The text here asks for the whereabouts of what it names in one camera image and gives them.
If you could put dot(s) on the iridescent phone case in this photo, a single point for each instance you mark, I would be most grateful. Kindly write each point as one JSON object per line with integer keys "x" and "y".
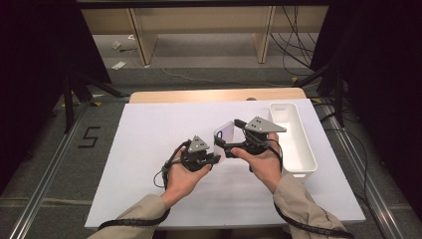
{"x": 227, "y": 132}

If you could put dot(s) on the white paper slip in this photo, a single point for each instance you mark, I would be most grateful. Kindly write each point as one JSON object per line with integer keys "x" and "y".
{"x": 118, "y": 65}

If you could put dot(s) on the white foam board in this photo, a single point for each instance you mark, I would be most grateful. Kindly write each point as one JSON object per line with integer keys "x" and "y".
{"x": 139, "y": 139}

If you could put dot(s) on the aluminium floor rail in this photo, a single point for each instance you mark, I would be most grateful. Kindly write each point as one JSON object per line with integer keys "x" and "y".
{"x": 43, "y": 186}
{"x": 365, "y": 186}

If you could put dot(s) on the person's right hand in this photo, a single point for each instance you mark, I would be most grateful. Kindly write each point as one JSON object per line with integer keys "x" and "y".
{"x": 265, "y": 166}

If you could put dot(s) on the white paper scrap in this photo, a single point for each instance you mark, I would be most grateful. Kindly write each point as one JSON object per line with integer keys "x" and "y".
{"x": 116, "y": 45}

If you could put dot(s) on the black curtain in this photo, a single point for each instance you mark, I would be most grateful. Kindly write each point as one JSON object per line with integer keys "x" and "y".
{"x": 381, "y": 66}
{"x": 33, "y": 49}

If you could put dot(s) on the black tripod stand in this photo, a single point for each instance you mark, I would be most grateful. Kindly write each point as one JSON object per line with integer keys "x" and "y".
{"x": 68, "y": 106}
{"x": 338, "y": 99}

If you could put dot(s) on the light wooden table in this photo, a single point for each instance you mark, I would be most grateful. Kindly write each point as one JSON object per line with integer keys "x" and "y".
{"x": 205, "y": 95}

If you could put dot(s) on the person's left hand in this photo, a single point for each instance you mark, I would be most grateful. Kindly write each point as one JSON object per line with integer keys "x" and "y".
{"x": 182, "y": 182}

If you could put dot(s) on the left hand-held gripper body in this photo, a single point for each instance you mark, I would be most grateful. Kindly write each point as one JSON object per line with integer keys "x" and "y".
{"x": 197, "y": 156}

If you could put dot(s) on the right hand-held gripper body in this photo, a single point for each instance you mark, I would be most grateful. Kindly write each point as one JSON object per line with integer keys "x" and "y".
{"x": 262, "y": 127}

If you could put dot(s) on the light wooden shelf unit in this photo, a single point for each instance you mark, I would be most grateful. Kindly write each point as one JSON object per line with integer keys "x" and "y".
{"x": 199, "y": 20}

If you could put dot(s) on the white plastic container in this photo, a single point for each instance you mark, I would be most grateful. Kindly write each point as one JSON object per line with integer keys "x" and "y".
{"x": 292, "y": 132}

